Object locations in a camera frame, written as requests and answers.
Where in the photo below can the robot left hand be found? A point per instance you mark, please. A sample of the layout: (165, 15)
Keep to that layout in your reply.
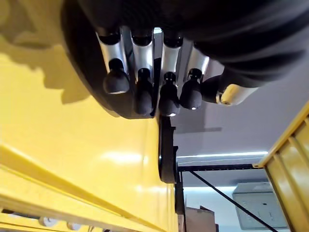
(217, 29)

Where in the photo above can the yellow metal shelf board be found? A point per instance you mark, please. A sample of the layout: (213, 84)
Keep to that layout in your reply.
(72, 145)

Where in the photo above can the brown cardboard box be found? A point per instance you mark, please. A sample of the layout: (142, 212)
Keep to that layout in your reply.
(199, 218)

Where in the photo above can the white strip light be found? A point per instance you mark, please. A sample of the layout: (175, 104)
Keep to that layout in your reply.
(222, 154)

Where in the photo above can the black rack cross beam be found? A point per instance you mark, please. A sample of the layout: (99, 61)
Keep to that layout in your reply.
(217, 167)

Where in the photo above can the white round part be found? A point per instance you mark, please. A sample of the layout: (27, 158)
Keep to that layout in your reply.
(47, 221)
(73, 226)

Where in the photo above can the black rack upright post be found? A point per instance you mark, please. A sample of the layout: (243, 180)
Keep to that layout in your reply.
(179, 198)

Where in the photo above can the white wall-mounted box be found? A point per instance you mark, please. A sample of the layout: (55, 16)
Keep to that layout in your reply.
(256, 207)

